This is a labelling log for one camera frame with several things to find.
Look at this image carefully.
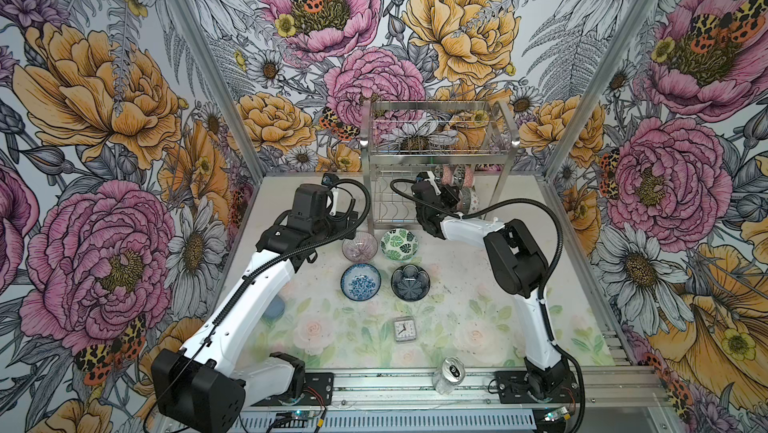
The black white patterned bowl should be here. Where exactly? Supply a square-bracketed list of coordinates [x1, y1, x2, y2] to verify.
[457, 187, 480, 215]

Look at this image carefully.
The green leaf print bowl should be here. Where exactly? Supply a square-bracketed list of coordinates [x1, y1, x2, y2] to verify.
[380, 228, 419, 262]

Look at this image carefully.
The black white floral bowl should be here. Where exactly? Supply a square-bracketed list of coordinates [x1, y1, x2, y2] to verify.
[455, 165, 475, 188]

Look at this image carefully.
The purple striped bowl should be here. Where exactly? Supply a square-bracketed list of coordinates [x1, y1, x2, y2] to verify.
[342, 231, 379, 264]

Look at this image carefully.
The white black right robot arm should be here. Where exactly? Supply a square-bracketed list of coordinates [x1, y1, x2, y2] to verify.
[390, 172, 575, 401]

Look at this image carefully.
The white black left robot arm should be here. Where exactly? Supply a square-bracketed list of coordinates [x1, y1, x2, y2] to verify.
[151, 173, 372, 432]

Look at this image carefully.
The stainless steel dish rack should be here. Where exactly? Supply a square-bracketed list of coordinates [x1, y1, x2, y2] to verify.
[360, 100, 520, 231]

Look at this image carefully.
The dark navy wave bowl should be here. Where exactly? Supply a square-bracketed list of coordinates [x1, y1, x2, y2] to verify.
[390, 264, 431, 302]

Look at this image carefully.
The blue floral bowl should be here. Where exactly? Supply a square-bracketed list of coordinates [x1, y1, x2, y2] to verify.
[340, 263, 381, 302]

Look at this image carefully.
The small square alarm clock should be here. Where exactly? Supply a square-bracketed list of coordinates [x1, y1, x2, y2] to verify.
[393, 317, 418, 343]

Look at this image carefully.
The silver drink can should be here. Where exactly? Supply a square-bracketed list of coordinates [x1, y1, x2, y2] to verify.
[432, 357, 466, 395]

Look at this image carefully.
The green circuit board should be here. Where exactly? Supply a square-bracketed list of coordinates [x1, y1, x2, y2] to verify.
[269, 410, 326, 430]

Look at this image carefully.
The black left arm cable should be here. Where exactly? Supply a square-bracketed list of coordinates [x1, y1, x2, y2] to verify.
[140, 177, 373, 433]

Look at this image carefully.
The black corrugated right cable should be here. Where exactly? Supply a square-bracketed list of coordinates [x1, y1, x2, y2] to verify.
[389, 177, 587, 433]

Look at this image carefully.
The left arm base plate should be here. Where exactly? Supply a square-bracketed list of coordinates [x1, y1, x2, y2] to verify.
[252, 372, 335, 407]

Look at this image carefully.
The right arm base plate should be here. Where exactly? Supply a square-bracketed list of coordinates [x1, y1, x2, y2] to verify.
[489, 370, 583, 404]

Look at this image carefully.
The white vented cable duct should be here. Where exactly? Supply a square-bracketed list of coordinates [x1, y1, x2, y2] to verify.
[230, 404, 536, 432]

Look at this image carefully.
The aluminium front rail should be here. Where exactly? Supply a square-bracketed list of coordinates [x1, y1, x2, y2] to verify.
[158, 365, 670, 413]

